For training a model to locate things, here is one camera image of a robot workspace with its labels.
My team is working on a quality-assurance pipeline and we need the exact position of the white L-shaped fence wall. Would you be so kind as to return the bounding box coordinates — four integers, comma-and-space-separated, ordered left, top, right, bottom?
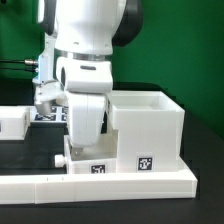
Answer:
0, 155, 198, 205

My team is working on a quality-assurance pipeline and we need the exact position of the fiducial marker sheet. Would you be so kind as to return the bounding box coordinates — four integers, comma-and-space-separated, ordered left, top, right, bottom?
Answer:
30, 106, 67, 123

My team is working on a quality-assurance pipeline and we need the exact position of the black cable with metal plug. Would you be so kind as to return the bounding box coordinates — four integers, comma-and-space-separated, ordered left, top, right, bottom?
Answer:
0, 58, 40, 73

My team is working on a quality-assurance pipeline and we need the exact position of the white drawer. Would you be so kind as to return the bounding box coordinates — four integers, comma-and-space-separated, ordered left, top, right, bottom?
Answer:
0, 106, 30, 140
55, 133, 117, 174

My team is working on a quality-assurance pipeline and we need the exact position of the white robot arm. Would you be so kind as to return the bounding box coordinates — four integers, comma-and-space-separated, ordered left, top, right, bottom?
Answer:
34, 0, 143, 153

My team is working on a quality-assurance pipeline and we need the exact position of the white drawer cabinet box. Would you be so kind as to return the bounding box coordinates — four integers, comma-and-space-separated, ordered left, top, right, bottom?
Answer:
107, 91, 185, 173

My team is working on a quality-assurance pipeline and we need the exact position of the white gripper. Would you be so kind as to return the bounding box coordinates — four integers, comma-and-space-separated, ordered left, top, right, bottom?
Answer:
67, 92, 106, 156

